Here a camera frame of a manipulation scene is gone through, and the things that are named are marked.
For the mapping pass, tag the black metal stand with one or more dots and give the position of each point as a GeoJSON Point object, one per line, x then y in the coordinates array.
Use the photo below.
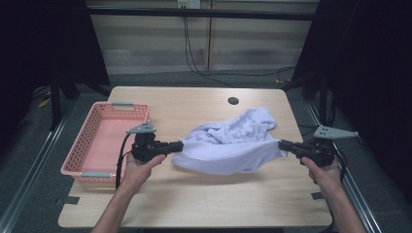
{"type": "Point", "coordinates": [322, 97]}
{"type": "Point", "coordinates": [55, 103]}

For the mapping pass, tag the person's left hand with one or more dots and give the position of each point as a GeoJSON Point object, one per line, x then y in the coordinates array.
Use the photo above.
{"type": "Point", "coordinates": [139, 174]}

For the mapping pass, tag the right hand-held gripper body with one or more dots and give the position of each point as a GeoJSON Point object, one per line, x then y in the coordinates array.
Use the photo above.
{"type": "Point", "coordinates": [320, 150]}

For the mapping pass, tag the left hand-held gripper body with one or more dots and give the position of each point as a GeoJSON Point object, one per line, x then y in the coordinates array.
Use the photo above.
{"type": "Point", "coordinates": [145, 149]}

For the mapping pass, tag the person's right hand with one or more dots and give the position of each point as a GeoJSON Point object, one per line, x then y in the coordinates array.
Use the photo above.
{"type": "Point", "coordinates": [325, 178]}

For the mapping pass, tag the yellow floor marker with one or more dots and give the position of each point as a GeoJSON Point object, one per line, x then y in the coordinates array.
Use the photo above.
{"type": "Point", "coordinates": [43, 103]}

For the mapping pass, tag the white wall outlet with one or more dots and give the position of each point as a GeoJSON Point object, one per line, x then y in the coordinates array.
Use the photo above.
{"type": "Point", "coordinates": [189, 4]}

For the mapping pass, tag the black horizontal metal bar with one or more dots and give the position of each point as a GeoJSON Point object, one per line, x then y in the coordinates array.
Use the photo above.
{"type": "Point", "coordinates": [200, 13]}

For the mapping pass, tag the pink plastic basket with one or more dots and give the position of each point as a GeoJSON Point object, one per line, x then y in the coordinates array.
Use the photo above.
{"type": "Point", "coordinates": [107, 142]}

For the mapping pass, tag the aluminium floor rail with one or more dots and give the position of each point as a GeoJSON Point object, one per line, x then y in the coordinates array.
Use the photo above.
{"type": "Point", "coordinates": [30, 174]}
{"type": "Point", "coordinates": [356, 194]}

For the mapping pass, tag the white towel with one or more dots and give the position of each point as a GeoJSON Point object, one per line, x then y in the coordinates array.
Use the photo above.
{"type": "Point", "coordinates": [226, 152]}

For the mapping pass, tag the black curtain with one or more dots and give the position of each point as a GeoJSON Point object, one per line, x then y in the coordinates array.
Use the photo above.
{"type": "Point", "coordinates": [372, 81]}
{"type": "Point", "coordinates": [39, 45]}

